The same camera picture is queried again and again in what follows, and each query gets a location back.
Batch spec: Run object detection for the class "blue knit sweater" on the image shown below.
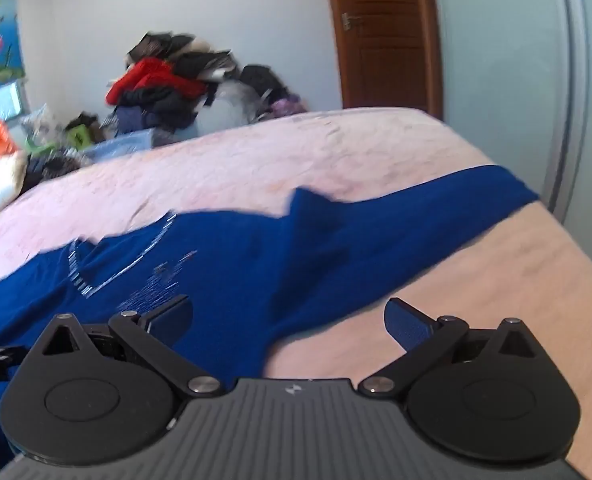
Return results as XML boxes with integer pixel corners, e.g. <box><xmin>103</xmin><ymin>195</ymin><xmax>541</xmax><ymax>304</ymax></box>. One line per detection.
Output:
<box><xmin>0</xmin><ymin>164</ymin><xmax>541</xmax><ymax>480</ymax></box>

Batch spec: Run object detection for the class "pile of dark clothes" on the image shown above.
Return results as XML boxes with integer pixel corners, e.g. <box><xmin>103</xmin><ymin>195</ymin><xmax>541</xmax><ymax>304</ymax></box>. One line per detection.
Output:
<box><xmin>105</xmin><ymin>32</ymin><xmax>307</xmax><ymax>141</ymax></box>

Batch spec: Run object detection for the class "pink floral bed sheet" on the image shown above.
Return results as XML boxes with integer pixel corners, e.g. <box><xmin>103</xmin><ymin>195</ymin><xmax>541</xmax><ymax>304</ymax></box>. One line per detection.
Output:
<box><xmin>0</xmin><ymin>108</ymin><xmax>592</xmax><ymax>478</ymax></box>

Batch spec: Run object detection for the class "dark patterned fuzzy garment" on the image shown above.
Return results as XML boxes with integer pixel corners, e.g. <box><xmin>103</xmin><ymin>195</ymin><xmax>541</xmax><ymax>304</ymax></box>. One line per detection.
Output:
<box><xmin>20</xmin><ymin>148</ymin><xmax>92</xmax><ymax>194</ymax></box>

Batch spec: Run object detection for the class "floral white pillow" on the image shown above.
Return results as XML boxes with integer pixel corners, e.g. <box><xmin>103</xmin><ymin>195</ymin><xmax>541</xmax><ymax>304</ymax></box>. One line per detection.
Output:
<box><xmin>20</xmin><ymin>104</ymin><xmax>66</xmax><ymax>148</ymax></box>

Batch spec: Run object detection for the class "clear bag light blue bedding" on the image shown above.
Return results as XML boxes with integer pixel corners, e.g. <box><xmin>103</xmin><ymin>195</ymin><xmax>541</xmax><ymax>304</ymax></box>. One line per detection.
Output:
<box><xmin>193</xmin><ymin>80</ymin><xmax>262</xmax><ymax>136</ymax></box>

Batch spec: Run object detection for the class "red garment on pile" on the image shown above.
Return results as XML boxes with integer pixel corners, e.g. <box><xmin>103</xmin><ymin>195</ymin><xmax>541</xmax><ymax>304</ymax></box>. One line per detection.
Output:
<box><xmin>105</xmin><ymin>58</ymin><xmax>207</xmax><ymax>105</ymax></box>

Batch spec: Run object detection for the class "frosted glass wardrobe door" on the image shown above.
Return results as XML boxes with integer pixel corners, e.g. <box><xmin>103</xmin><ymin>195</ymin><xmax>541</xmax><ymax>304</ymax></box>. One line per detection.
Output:
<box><xmin>437</xmin><ymin>0</ymin><xmax>592</xmax><ymax>260</ymax></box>

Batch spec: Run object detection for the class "purple bag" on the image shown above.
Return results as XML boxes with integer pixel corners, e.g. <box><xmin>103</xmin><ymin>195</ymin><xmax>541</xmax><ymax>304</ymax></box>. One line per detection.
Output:
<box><xmin>271</xmin><ymin>96</ymin><xmax>307</xmax><ymax>118</ymax></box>

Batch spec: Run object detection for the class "brown wooden door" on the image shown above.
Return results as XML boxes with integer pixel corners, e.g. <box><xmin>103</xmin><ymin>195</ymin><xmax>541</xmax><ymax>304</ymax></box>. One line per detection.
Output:
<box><xmin>330</xmin><ymin>0</ymin><xmax>444</xmax><ymax>119</ymax></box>

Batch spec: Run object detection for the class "window with grey frame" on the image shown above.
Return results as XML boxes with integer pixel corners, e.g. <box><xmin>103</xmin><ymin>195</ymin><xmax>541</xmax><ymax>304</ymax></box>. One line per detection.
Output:
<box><xmin>0</xmin><ymin>80</ymin><xmax>29</xmax><ymax>124</ymax></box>

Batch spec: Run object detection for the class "silver door handle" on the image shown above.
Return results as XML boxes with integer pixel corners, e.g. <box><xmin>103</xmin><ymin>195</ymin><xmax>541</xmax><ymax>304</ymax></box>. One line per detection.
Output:
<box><xmin>340</xmin><ymin>12</ymin><xmax>363</xmax><ymax>32</ymax></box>

